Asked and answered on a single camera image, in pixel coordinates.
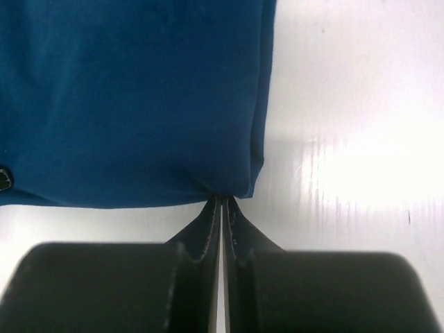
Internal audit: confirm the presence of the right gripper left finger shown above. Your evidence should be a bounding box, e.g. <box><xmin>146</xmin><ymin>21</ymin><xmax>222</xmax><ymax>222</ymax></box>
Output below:
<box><xmin>1</xmin><ymin>196</ymin><xmax>221</xmax><ymax>332</ymax></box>

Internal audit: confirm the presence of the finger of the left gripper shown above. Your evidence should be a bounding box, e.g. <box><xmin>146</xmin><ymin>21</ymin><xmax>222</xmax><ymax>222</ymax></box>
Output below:
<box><xmin>0</xmin><ymin>165</ymin><xmax>14</xmax><ymax>191</ymax></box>

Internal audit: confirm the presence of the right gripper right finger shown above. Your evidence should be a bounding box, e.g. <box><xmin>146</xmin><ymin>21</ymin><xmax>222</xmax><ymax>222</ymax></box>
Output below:
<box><xmin>222</xmin><ymin>197</ymin><xmax>441</xmax><ymax>332</ymax></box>

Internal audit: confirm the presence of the navy blue t shirt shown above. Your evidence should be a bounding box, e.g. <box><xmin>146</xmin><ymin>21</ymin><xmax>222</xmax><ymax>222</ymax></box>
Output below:
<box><xmin>1</xmin><ymin>1</ymin><xmax>276</xmax><ymax>208</ymax></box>

